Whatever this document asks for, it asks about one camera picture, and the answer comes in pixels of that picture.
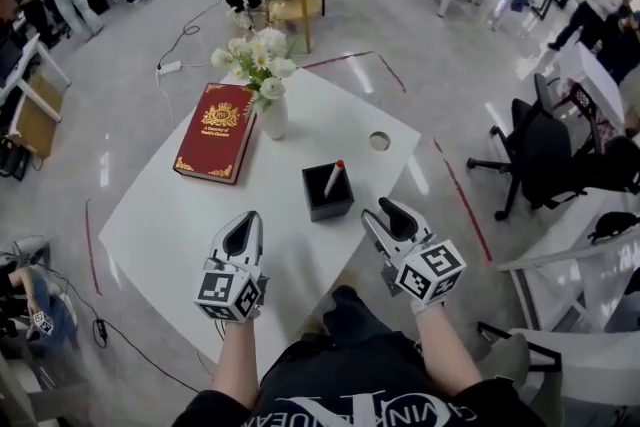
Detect white desk with wooden panel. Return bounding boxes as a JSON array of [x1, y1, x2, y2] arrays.
[[0, 32, 72, 161]]

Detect person's right forearm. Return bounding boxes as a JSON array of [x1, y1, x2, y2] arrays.
[[410, 299, 485, 400]]

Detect black floor cable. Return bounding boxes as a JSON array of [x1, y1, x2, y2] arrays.
[[157, 0, 224, 69]]

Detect black square pen holder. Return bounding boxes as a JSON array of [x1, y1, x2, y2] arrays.
[[300, 160, 356, 223]]

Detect red hardcover book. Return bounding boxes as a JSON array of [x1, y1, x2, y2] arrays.
[[172, 82, 259, 186]]

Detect white pen with red cap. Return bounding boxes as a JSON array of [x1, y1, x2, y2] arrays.
[[323, 159, 347, 199]]

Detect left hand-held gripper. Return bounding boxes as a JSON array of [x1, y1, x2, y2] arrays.
[[193, 210, 269, 324]]

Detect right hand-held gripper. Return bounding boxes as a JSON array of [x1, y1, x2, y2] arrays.
[[360, 196, 468, 305]]

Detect white ceramic vase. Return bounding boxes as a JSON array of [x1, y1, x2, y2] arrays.
[[257, 93, 290, 141]]

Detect person's left forearm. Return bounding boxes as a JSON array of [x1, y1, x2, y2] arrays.
[[211, 313, 265, 412]]

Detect black power adapter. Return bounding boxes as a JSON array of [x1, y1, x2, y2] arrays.
[[91, 318, 110, 349]]

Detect person's black trouser legs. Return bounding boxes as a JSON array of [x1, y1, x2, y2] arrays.
[[321, 284, 417, 352]]

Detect white flower bouquet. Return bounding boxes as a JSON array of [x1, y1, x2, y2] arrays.
[[209, 26, 301, 112]]

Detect black office chair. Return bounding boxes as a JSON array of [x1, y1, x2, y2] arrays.
[[465, 72, 604, 223]]

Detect person's black printed shirt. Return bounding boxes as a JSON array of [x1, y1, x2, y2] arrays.
[[183, 329, 549, 427]]

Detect white side table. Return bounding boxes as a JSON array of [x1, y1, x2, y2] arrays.
[[497, 187, 640, 334]]

